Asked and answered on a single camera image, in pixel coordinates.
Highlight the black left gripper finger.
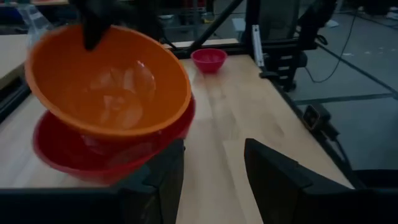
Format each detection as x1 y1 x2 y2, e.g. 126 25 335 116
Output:
81 9 111 51
243 138 315 224
116 138 187 224

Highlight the large orange plastic bowl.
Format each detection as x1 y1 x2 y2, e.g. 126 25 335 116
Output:
24 24 193 139

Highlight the clear plastic bag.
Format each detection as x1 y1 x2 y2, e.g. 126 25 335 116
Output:
17 2 55 47

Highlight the small black box device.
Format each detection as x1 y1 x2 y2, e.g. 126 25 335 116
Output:
302 104 331 132

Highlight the small pink plastic bowl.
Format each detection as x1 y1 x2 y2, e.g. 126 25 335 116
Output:
190 47 228 75

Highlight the large red plastic bowl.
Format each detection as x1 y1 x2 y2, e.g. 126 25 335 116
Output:
32 93 197 185

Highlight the grey office chair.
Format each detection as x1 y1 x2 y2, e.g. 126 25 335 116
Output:
258 0 301 41

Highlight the black table edge rail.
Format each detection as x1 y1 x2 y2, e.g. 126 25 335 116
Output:
267 77 366 189

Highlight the black device cable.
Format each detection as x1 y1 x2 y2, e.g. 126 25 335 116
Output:
323 123 354 170

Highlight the black diagonal frame strut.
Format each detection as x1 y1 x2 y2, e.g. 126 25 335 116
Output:
186 0 245 54

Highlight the black vertical frame post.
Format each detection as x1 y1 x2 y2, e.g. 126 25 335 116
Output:
244 0 262 57

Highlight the white metal bracket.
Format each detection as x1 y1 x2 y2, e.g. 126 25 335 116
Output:
251 24 266 68

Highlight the black floor cable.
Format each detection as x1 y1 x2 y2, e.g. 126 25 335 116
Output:
303 9 359 84

